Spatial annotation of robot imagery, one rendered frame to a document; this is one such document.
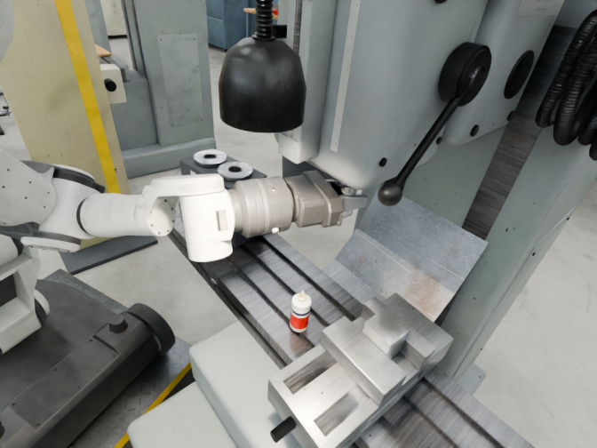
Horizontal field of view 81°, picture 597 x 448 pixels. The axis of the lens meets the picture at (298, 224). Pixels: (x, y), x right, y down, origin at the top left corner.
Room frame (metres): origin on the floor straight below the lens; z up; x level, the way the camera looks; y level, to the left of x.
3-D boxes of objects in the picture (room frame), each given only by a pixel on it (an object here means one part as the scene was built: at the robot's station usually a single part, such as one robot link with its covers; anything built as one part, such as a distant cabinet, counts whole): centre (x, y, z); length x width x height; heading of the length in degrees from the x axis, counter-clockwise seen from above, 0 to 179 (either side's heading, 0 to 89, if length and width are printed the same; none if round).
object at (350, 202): (0.49, -0.08, 1.24); 0.06 x 0.02 x 0.03; 116
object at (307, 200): (0.48, 0.01, 1.24); 0.13 x 0.12 x 0.10; 26
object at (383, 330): (0.41, -0.18, 1.01); 0.06 x 0.05 x 0.06; 42
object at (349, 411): (0.39, -0.15, 0.96); 0.35 x 0.15 x 0.11; 132
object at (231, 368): (0.51, -0.07, 0.76); 0.50 x 0.35 x 0.12; 134
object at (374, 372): (0.37, -0.13, 0.99); 0.15 x 0.06 x 0.04; 42
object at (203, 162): (0.84, 0.22, 1.00); 0.22 x 0.12 x 0.20; 54
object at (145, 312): (0.73, 0.48, 0.50); 0.20 x 0.05 x 0.20; 65
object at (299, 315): (0.49, -0.02, 0.96); 0.04 x 0.04 x 0.11
